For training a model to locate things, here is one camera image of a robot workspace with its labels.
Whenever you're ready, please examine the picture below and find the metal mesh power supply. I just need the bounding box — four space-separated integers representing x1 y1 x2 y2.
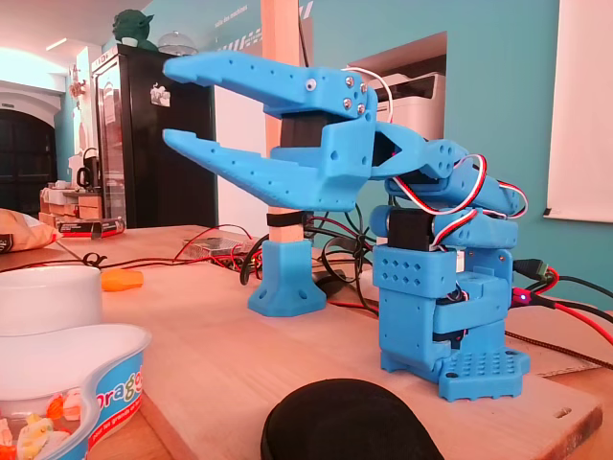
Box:
181 236 256 264

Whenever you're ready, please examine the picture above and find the black glass-door fridge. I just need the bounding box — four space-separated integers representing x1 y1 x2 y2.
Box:
90 43 219 229

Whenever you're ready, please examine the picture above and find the white office printer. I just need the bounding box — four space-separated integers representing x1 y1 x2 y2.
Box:
376 71 447 145

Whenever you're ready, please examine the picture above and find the white fridge sticker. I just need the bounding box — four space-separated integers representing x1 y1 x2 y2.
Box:
149 81 174 108

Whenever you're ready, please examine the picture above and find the clear glass dome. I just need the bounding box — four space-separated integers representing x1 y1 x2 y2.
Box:
157 31 199 58

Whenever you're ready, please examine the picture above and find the black kettle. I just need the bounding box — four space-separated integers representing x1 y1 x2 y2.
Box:
76 147 102 192

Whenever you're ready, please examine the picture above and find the red black flat box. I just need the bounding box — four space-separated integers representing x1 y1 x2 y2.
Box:
55 216 127 240

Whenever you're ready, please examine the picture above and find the orange printed part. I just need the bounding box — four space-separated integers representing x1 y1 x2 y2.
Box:
101 268 146 292

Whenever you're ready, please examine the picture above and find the green Yoda head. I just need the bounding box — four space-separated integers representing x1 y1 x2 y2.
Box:
111 8 160 53

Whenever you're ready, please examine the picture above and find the light wooden board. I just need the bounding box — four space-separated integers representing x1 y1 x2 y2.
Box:
98 261 604 460

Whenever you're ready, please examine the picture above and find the dark arched door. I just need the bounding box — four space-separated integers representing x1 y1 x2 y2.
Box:
0 108 59 218

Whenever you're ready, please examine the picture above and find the green black power connector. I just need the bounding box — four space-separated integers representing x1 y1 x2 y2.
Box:
512 258 553 281

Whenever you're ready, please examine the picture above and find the beige snack bag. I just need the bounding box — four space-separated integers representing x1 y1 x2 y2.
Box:
0 207 64 254

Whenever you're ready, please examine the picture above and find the white mug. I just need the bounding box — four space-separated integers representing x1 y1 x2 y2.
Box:
0 264 103 337

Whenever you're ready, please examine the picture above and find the translucent plastic candy tub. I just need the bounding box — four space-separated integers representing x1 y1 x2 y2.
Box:
0 322 153 460

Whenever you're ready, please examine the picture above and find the black zip pouch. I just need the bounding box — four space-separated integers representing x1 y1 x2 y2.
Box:
261 378 445 460

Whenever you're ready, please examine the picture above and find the white yellow wrapped candy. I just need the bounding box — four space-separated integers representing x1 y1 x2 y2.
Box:
16 414 57 456

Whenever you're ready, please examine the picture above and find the light wooden post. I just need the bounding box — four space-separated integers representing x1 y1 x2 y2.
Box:
261 0 307 244

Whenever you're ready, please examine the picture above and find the black strap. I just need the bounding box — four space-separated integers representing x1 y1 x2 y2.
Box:
266 210 305 228

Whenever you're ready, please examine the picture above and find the red white black servo cable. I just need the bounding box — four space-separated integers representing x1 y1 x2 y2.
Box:
385 152 489 213
429 179 529 253

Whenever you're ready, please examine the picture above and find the thin red wire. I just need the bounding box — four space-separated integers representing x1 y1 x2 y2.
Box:
0 223 251 275

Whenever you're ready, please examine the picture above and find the blue printed post base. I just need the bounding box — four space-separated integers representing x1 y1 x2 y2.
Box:
247 239 329 318

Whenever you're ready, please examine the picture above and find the white wall board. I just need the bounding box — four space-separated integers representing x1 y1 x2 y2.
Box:
543 0 613 224

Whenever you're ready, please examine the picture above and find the thin black cable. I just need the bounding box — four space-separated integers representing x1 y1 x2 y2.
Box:
526 273 613 327

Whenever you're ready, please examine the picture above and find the red power wire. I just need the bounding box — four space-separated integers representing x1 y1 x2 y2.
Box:
511 267 613 346

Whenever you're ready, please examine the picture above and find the dark braided cable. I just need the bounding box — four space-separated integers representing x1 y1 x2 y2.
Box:
504 330 613 371

